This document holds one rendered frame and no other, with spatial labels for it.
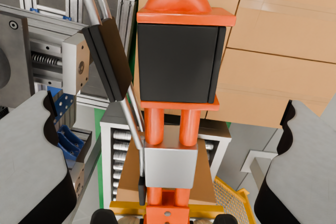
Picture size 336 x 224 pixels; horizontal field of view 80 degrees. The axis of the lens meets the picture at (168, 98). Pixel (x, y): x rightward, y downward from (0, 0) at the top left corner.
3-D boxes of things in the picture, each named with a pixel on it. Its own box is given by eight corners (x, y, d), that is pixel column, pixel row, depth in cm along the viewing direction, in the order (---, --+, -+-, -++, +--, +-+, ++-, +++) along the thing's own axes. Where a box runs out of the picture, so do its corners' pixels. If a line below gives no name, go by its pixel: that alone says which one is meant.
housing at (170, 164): (192, 162, 30) (195, 190, 26) (146, 160, 30) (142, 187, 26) (197, 125, 26) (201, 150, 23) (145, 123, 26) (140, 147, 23)
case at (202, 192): (179, 198, 146) (181, 266, 111) (124, 190, 142) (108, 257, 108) (204, 136, 115) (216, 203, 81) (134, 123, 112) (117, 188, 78)
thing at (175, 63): (210, 87, 23) (219, 111, 19) (146, 84, 23) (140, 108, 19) (223, 7, 19) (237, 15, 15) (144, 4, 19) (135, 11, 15)
